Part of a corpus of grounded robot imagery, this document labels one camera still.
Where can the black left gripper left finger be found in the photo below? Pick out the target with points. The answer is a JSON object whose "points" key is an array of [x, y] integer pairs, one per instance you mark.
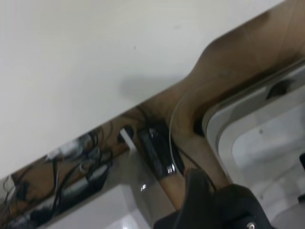
{"points": [[199, 188]]}

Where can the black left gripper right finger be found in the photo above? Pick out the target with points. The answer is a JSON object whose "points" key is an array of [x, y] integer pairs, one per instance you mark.
{"points": [[240, 205]]}

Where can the white robot base platform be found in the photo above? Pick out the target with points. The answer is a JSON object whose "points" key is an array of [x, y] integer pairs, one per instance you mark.
{"points": [[259, 148]]}

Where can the black power adapter brick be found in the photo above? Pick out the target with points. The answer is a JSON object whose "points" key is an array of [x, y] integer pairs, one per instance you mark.
{"points": [[157, 152]]}

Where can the white plug bar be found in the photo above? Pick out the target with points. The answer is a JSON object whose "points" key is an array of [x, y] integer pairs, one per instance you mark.
{"points": [[128, 140]]}

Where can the grey power brick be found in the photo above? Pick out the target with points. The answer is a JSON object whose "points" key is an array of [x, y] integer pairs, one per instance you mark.
{"points": [[85, 181]]}

